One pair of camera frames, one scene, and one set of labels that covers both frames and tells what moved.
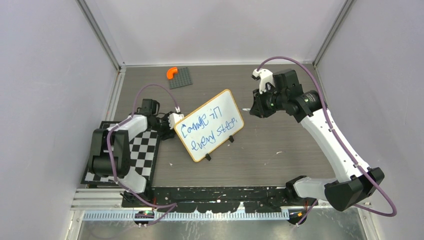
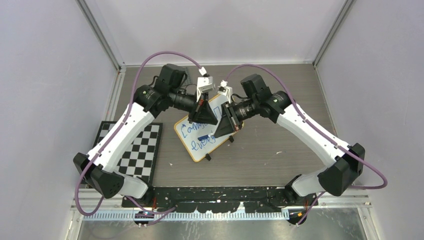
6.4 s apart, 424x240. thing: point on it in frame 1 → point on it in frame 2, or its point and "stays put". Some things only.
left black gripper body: [162, 126] → [183, 100]
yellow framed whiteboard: [203, 131] stays put
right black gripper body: [270, 101] → [242, 110]
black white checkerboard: [143, 150] stays put
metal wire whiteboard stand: [231, 139] stays put
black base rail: [216, 199] stays put
